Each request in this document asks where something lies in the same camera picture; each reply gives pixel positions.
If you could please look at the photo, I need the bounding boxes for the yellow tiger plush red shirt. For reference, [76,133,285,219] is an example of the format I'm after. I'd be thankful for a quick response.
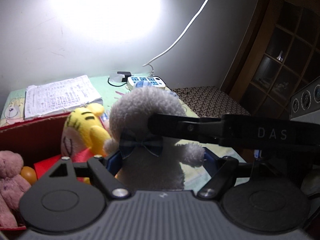
[61,103,112,184]

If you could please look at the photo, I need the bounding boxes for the white bunny plush blue bow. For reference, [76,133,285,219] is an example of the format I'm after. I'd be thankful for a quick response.
[104,86,204,191]

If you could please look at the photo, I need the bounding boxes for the patterned brown cloth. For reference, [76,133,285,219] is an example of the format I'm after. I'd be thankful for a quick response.
[172,86,250,118]

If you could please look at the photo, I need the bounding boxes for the red cardboard box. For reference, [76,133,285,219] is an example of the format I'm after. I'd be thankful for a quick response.
[1,114,67,231]

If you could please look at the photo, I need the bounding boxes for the orange ball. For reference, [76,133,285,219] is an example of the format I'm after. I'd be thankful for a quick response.
[20,166,37,185]

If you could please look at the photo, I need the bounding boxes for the handwritten paper notebook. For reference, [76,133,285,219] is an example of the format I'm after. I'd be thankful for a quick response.
[24,75,103,120]

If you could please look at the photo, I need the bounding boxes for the dark wooden cabinet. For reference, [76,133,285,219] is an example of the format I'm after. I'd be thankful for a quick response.
[221,0,319,118]

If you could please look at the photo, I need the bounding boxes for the pink plush toy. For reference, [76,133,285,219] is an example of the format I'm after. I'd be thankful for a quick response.
[1,151,31,228]

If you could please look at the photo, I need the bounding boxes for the white blue power strip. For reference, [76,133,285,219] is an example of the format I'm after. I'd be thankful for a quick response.
[127,76,166,90]

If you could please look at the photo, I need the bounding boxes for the black charger adapter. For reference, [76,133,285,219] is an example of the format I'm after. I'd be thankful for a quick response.
[107,71,132,87]

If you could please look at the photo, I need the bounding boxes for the white power cable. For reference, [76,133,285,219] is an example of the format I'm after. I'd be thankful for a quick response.
[142,0,218,79]

